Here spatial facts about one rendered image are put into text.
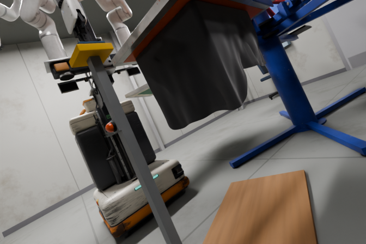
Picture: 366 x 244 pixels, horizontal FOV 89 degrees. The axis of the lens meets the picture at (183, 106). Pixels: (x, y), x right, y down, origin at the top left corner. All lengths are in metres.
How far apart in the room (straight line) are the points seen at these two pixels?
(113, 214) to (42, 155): 2.81
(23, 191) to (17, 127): 1.03
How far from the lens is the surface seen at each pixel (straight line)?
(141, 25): 0.83
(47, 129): 4.10
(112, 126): 0.73
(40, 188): 4.07
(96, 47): 0.78
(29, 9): 1.36
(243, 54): 0.93
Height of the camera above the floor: 0.59
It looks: 1 degrees up
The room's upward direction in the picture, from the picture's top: 24 degrees counter-clockwise
